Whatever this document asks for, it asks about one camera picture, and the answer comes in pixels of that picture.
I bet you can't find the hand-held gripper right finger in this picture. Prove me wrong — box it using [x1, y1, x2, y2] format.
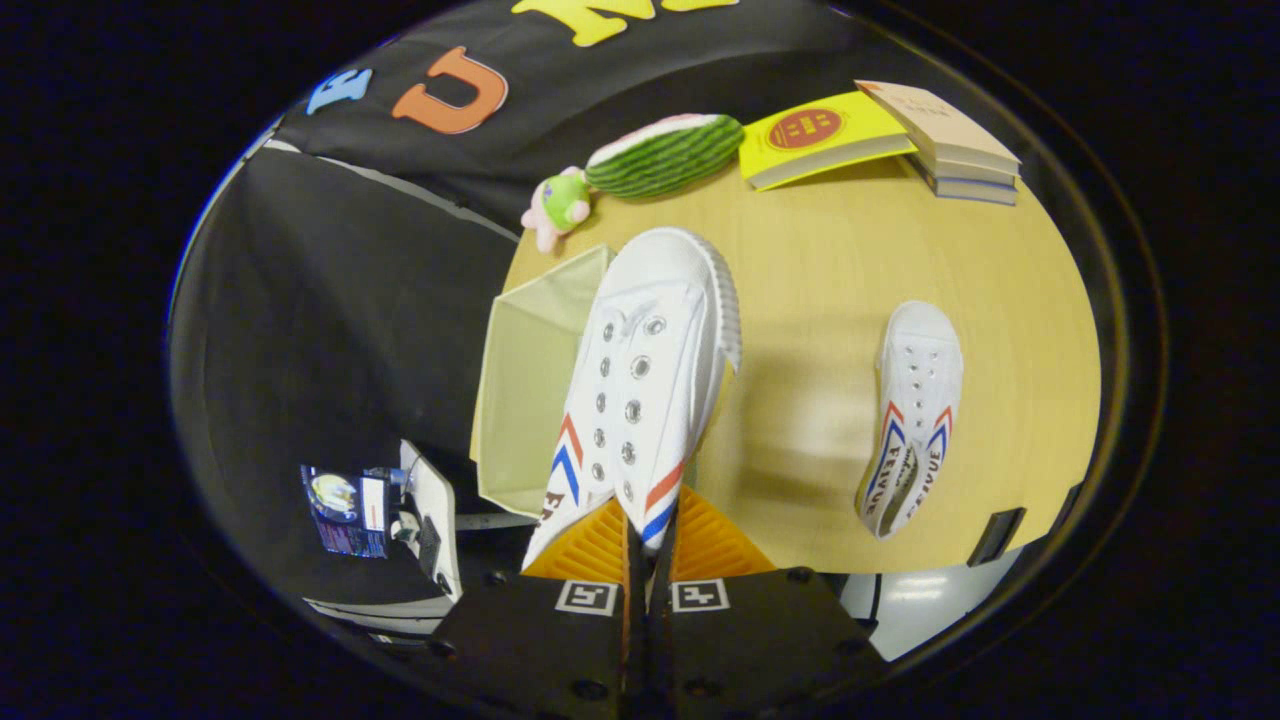
[650, 485, 889, 720]

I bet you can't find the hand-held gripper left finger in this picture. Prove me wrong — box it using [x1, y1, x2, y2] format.
[430, 497, 633, 720]

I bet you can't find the beige fabric storage box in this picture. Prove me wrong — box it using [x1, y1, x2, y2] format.
[470, 243, 616, 518]

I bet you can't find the white canvas shoe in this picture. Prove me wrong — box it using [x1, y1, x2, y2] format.
[520, 227, 743, 573]
[857, 300, 965, 541]

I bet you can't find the small black block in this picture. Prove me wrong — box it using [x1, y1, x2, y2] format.
[967, 507, 1027, 569]

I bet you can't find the pink and green plush toy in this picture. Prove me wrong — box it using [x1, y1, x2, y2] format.
[520, 167, 593, 254]

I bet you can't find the watermelon slice plush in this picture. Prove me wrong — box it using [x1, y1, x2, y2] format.
[585, 113, 746, 199]

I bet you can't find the grey book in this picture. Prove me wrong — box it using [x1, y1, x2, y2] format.
[910, 150, 1019, 207]

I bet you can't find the yellow book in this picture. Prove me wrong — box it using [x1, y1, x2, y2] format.
[738, 90, 918, 192]

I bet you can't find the beige book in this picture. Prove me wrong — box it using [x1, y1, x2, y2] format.
[855, 80, 1023, 178]

